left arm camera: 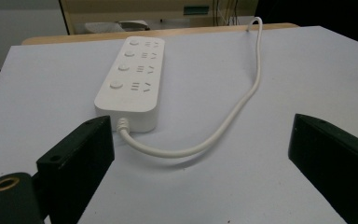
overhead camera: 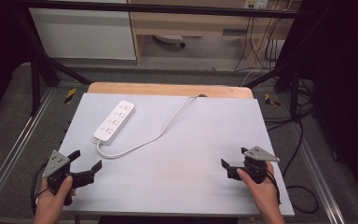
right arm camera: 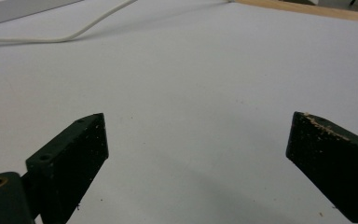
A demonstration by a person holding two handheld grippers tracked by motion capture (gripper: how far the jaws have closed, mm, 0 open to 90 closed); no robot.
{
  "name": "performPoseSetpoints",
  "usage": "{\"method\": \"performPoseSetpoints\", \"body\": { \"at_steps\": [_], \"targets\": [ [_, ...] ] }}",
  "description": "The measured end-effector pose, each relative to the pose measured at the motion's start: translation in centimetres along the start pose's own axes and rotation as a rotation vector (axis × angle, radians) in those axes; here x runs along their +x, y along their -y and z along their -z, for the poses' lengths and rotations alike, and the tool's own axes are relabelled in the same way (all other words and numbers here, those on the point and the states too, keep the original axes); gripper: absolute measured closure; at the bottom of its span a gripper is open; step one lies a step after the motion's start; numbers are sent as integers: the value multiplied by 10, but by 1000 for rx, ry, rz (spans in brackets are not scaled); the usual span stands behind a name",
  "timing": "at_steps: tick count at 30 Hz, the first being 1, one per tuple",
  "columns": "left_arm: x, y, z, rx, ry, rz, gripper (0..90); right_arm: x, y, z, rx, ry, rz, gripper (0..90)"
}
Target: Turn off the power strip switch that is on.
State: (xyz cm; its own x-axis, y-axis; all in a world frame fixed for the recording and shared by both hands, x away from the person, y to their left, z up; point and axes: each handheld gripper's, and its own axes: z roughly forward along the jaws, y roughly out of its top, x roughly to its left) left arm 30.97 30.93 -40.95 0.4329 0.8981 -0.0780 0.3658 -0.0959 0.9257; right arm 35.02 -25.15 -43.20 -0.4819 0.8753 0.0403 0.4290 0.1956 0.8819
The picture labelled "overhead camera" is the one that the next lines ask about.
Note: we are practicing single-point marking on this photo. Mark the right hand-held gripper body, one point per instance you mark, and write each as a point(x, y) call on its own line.
point(256, 165)

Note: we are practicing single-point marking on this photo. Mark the grey chair base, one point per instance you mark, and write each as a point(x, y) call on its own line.
point(171, 39)

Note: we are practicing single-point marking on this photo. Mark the white power strip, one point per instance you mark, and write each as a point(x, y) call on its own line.
point(114, 122)

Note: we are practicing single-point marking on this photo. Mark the person's right hand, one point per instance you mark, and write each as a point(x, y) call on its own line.
point(259, 193)

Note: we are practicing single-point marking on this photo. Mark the white table board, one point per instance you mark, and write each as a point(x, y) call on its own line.
point(183, 161)

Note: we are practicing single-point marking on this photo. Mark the person's left hand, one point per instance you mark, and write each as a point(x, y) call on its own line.
point(52, 200)

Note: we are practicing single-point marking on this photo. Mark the aluminium floor rail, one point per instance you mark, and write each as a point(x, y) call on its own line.
point(320, 180)
point(15, 146)

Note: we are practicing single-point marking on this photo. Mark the light wooden desk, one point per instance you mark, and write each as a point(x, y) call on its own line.
point(180, 25)

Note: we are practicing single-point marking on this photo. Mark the wooden table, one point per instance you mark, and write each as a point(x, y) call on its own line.
point(167, 89)

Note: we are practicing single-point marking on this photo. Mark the black metal frame stand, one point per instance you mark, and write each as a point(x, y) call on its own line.
point(293, 90)
point(35, 81)

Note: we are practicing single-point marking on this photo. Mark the black metal frame bar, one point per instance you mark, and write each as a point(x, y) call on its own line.
point(167, 8)

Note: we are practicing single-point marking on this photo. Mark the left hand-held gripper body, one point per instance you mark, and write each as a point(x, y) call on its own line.
point(55, 163)

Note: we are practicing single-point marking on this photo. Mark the white cabinet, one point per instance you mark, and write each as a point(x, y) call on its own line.
point(80, 34)

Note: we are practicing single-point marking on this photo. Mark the white wall outlet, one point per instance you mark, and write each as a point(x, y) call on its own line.
point(256, 3)

